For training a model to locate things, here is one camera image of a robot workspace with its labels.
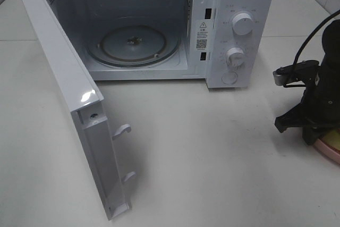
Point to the lower white timer knob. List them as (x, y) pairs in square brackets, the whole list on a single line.
[(235, 56)]

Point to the white microwave oven body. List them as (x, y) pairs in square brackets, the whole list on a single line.
[(206, 36)]

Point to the round door release button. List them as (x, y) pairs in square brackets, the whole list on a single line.
[(229, 78)]

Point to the white bread sandwich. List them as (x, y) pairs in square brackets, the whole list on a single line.
[(332, 139)]

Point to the glass microwave turntable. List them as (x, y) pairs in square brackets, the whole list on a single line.
[(133, 42)]

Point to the white microwave door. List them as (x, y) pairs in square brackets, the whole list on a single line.
[(84, 101)]

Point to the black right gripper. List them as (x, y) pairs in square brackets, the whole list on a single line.
[(318, 112)]

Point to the pink round plate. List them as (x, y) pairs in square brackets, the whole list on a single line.
[(327, 151)]

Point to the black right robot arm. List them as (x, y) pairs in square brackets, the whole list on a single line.
[(330, 45)]

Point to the upper white power knob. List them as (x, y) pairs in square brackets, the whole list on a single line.
[(242, 23)]

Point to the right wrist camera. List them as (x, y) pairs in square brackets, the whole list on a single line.
[(302, 74)]

